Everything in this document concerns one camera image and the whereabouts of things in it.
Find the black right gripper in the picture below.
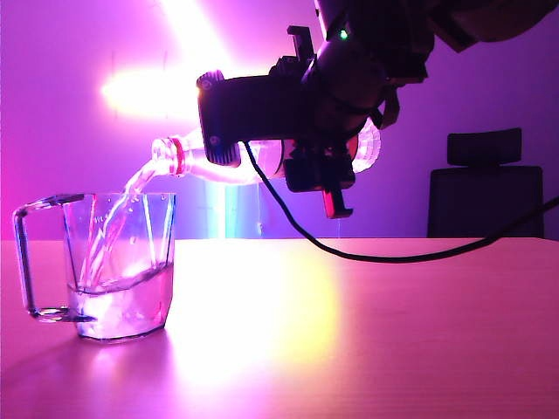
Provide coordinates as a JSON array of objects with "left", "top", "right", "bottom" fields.
[{"left": 268, "top": 25, "right": 395, "bottom": 220}]

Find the clear water bottle red label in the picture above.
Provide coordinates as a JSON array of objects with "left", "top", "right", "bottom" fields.
[{"left": 151, "top": 116, "right": 383, "bottom": 185}]

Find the transparent faceted plastic mug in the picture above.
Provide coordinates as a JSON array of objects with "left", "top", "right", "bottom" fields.
[{"left": 12, "top": 192, "right": 177, "bottom": 344}]

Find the diagonal glowing light strip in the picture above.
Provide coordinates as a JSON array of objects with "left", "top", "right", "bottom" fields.
[{"left": 160, "top": 0, "right": 239, "bottom": 76}]

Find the horizontal glowing light strip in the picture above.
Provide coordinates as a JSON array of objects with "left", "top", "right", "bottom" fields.
[{"left": 100, "top": 70, "right": 203, "bottom": 118}]

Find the black office chair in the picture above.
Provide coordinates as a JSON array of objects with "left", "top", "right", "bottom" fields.
[{"left": 426, "top": 127, "right": 546, "bottom": 240}]

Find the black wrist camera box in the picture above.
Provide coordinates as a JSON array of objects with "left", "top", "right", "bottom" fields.
[{"left": 196, "top": 71, "right": 285, "bottom": 169}]

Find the black camera cable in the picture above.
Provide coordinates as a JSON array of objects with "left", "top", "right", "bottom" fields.
[{"left": 242, "top": 140, "right": 559, "bottom": 264}]

